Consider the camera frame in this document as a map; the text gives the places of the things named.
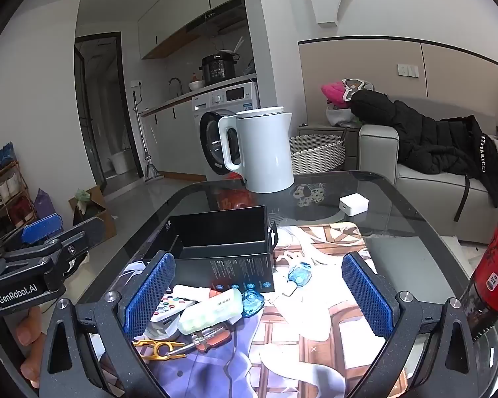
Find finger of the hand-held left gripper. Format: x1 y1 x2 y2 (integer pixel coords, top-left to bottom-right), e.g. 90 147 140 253
46 216 118 268
0 213 65 260

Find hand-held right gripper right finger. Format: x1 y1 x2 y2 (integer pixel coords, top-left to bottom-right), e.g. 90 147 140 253
341 251 477 398

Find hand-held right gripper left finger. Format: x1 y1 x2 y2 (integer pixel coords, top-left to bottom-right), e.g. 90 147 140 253
37 251 179 398

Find white remote with coloured buttons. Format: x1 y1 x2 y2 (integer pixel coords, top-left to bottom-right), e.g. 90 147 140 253
149 284 200 322

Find yellow plastic clip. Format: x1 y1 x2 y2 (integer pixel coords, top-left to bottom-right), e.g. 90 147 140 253
133 338 187 361

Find pale green plastic case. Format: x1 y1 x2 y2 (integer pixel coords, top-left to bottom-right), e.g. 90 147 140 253
178 288 243 336

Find blue glass ornament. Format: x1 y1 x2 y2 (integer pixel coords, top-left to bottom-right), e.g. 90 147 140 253
282 262 314 297
243 290 265 318

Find screwdriver with clear red handle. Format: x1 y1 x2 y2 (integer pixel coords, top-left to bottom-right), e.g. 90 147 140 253
166 325 233 357

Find black cardboard box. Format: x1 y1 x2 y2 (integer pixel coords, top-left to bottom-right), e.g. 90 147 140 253
143 205 280 295

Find person's left hand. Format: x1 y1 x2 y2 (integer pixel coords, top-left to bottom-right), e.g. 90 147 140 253
15 306 44 389

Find purple bag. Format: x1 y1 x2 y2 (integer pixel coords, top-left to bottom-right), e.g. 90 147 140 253
34 188 62 220

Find brown cardboard box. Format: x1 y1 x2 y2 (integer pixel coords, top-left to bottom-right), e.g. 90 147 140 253
69 186 117 239

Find wooden shoe rack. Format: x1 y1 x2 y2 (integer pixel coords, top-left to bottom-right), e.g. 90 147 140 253
0 143 38 249

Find printed desk mat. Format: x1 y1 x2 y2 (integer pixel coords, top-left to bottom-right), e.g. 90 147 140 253
120 222 423 398

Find white trash bin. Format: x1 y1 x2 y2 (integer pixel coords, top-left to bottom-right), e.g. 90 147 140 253
110 151 130 175

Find white cube charger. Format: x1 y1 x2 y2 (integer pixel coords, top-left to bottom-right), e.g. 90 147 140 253
339 194 370 218

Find grey sofa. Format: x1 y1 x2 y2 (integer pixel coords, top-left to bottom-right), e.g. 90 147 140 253
359 99 498 245

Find red bag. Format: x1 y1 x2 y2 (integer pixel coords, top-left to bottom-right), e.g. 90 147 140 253
218 188 254 213

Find red label drink bottle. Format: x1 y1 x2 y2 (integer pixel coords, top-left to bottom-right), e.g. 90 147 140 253
458 205 498 343

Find black framed glass door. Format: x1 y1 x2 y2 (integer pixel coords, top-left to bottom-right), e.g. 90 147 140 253
74 32 144 193

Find white wicker basket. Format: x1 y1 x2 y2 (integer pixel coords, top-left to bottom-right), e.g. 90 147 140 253
289 135 346 175

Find black puffer jacket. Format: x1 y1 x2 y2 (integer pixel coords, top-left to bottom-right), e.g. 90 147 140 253
350 90 498 222

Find white electric kettle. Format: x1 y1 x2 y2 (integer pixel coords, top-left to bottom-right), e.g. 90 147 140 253
218 106 295 194

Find white washing machine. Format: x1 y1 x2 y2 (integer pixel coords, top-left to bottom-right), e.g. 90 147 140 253
192 82 260 183

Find pink knit hat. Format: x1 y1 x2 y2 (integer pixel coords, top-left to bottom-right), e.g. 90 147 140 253
321 81 351 106

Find patterned grey cap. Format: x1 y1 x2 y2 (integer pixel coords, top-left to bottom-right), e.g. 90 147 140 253
342 78 374 100

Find black pressure cooker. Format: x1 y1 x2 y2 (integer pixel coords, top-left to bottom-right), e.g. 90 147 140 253
199 52 239 86

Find range hood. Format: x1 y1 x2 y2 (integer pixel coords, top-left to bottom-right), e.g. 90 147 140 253
185 0 247 34

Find mop with metal handle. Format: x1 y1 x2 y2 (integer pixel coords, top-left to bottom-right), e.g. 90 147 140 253
132 91 164 181

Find white wall cabinets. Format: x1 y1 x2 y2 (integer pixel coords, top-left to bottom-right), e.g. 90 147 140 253
138 0 258 59

